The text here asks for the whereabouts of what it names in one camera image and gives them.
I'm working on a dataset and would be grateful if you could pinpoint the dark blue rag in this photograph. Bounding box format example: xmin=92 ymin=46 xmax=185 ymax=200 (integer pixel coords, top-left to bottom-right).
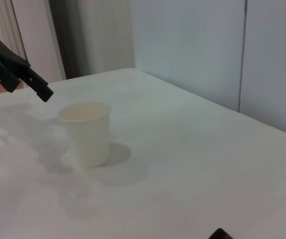
xmin=207 ymin=228 xmax=235 ymax=239

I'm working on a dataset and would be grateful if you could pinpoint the white paper cup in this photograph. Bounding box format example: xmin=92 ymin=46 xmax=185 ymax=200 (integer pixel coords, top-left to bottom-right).
xmin=58 ymin=101 xmax=111 ymax=169

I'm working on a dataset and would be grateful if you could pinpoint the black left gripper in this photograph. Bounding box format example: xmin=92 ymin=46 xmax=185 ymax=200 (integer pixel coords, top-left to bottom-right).
xmin=0 ymin=26 xmax=55 ymax=103

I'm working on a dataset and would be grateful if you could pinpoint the dark background pillar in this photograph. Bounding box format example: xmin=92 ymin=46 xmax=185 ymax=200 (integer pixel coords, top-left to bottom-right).
xmin=48 ymin=0 xmax=90 ymax=80

